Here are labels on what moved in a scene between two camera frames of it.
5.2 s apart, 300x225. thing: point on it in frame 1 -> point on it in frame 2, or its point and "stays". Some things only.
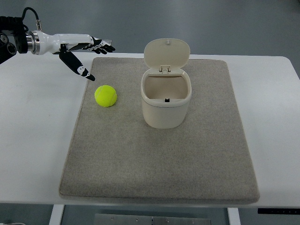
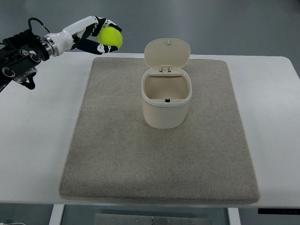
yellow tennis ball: x=105 y=95 -> x=110 y=36
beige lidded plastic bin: x=166 y=87 stays
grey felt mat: x=114 y=153 stays
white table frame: x=57 y=211 stays
